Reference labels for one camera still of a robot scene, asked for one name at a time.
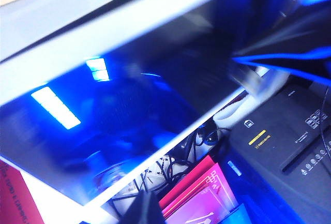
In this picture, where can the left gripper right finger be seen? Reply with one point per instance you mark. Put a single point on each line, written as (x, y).
(155, 211)

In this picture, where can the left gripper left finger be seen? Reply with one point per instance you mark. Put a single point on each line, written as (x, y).
(139, 208)

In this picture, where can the black glass microwave door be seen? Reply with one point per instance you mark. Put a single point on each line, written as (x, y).
(129, 105)

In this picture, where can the black Midea microwave oven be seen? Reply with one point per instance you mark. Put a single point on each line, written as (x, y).
(77, 9)

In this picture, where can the pink gift box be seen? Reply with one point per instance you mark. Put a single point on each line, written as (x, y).
(196, 198)

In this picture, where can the white power strip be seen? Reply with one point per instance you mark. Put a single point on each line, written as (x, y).
(160, 167)

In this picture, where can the white table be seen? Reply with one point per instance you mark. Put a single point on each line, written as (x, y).
(64, 208)

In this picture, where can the red and black carton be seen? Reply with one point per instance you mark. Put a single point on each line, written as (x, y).
(15, 195)

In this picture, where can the black paper shredder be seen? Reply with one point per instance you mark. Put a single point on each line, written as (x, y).
(279, 136)

